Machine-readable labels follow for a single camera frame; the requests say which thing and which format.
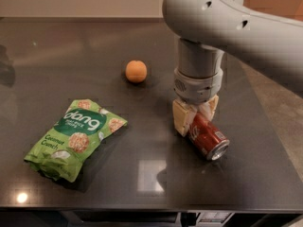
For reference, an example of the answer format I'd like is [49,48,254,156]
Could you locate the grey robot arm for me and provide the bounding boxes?
[162,0,303,136]

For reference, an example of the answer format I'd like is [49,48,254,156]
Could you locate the red coke can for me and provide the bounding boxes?
[188,113,230,161]

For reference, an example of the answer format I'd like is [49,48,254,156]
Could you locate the green rice chips bag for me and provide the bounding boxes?
[24,99,127,183]

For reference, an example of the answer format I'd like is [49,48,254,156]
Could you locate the orange fruit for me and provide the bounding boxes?
[125,61,147,83]

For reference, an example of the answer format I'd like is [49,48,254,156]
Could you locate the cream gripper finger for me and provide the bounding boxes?
[199,95,219,121]
[172,99,197,137]

